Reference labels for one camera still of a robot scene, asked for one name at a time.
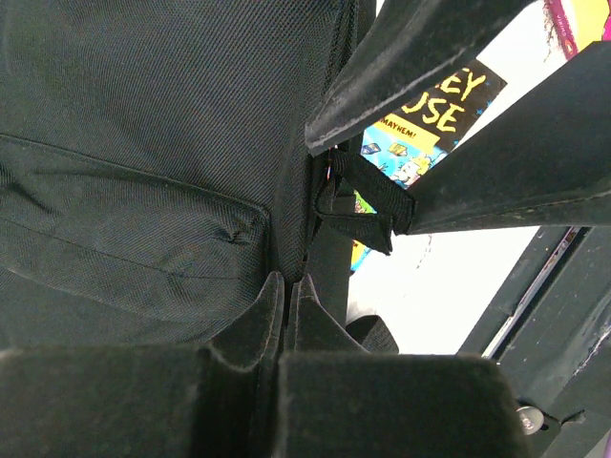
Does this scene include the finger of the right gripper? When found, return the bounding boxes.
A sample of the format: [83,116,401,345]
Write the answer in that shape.
[305,0,528,156]
[394,42,610,235]

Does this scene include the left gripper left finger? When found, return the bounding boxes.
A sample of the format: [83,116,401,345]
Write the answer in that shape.
[1,272,284,457]

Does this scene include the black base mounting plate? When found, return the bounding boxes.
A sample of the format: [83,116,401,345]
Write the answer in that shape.
[460,226,610,457]

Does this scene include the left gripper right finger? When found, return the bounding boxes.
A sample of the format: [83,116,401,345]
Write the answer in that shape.
[273,276,530,457]

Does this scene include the Roald Dahl Charlie book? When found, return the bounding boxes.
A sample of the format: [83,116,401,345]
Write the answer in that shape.
[544,0,610,60]

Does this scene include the black student backpack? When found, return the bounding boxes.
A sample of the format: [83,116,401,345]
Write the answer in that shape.
[0,0,416,357]

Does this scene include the blue Treehouse book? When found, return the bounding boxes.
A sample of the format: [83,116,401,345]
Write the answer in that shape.
[348,58,508,273]

